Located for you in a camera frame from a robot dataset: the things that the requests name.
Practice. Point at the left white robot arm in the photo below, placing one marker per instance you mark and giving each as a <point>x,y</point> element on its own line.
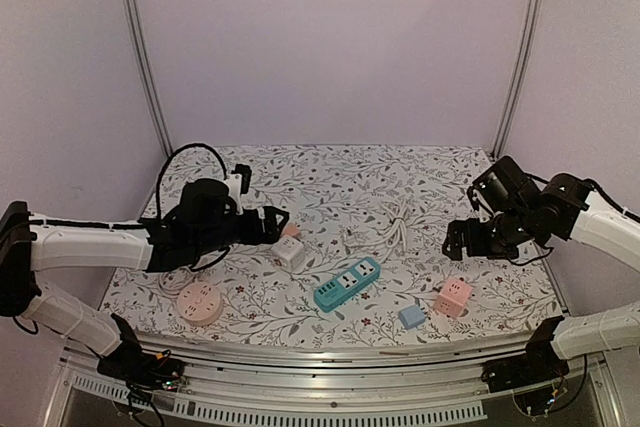
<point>33,243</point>

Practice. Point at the teal power strip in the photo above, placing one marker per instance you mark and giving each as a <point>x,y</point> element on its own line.
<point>346,285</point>

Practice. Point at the right aluminium frame post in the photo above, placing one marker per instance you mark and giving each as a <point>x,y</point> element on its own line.
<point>517,79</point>

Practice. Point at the floral table mat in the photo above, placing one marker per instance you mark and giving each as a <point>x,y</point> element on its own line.
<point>390,203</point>

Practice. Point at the white cube socket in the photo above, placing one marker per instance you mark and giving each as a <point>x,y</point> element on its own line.
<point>289,251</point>

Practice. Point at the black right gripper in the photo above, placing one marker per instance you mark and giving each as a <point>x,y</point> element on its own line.
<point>470,239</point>

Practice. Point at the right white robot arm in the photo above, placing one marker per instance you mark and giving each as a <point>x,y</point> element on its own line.
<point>579,210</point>

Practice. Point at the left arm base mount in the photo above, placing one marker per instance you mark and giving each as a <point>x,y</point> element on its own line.
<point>143,373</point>

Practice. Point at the aluminium front rail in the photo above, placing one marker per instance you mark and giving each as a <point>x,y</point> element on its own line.
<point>435,384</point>

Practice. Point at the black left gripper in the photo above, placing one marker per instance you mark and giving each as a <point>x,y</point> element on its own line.
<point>272,233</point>

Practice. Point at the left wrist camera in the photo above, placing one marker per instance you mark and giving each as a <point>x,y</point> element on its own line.
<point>242,178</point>

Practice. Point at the left aluminium frame post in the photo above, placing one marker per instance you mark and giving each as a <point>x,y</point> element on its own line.
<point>143,63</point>

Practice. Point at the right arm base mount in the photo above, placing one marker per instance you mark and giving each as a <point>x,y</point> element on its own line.
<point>537,364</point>

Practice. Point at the pink cube socket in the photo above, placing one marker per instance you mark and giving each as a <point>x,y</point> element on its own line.
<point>452,298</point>

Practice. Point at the aluminium frame post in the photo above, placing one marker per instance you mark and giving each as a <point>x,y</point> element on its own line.
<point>143,63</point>
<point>517,79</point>

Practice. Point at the small blue plug adapter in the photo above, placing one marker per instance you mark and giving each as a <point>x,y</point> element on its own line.
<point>412,317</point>

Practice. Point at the round pink socket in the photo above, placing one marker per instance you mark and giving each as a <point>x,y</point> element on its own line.
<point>200,304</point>

